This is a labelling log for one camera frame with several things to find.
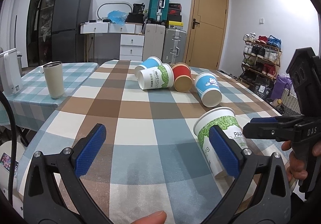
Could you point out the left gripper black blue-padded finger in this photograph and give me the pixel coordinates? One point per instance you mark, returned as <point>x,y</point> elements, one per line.
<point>53,190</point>
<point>271,201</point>

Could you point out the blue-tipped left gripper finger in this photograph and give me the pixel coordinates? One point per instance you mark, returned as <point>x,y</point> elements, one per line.
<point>277,119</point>

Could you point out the white green leaf paper cup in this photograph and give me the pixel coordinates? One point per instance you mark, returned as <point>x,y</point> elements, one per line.
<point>217,131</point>

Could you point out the blue bunny paper cup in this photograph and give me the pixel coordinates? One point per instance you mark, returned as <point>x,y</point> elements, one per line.
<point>208,89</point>

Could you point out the red kraft paper cup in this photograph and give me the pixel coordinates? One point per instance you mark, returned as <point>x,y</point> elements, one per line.
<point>182,77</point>

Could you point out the white green lying paper cup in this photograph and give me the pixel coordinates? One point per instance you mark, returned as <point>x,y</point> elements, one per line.
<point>158,77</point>

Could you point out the blue white lying paper cup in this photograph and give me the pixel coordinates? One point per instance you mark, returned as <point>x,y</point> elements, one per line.
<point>150,62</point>

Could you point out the right hand on gripper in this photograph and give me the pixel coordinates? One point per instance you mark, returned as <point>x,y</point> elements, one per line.
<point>296,168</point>

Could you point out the left hand thumb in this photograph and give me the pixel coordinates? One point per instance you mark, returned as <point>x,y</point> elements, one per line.
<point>158,217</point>

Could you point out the woven grey basket bag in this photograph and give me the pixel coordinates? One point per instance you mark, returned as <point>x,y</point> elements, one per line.
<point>290,103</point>

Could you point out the purple bag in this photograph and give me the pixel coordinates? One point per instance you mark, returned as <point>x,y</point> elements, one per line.
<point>282,82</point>

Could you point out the wooden shoe rack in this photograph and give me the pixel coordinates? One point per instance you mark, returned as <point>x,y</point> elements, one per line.
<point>261,60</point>

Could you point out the teal checked tablecloth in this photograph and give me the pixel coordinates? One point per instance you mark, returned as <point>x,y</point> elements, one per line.
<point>32,106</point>

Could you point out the plaid brown blue tablecloth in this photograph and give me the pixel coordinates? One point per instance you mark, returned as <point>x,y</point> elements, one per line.
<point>150,160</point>

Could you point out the silver aluminium suitcase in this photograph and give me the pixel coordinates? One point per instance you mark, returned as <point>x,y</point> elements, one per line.
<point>174,46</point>

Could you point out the wooden door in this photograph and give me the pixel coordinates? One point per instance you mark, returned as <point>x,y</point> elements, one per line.
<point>206,33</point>

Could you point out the white appliance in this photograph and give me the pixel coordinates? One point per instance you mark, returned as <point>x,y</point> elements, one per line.
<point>10,73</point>

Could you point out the beige steel tumbler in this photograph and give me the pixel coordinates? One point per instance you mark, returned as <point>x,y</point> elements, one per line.
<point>53,73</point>

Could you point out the stacked shoe boxes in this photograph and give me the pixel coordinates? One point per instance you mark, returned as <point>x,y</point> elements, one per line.
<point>174,19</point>

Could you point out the beige suitcase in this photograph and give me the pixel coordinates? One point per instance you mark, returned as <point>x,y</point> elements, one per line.
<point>153,41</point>

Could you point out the white drawer desk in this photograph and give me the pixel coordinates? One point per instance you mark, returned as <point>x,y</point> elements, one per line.
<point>106,41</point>

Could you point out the teal suitcase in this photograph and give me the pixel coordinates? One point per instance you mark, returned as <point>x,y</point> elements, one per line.
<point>158,11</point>

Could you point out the black bag on desk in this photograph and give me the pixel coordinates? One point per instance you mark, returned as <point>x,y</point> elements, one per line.
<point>137,14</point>

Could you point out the blue plastic bag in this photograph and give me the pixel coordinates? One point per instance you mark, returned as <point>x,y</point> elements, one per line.
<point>117,17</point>

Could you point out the dark grey refrigerator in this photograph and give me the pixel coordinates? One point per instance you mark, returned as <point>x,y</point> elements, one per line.
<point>67,41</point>

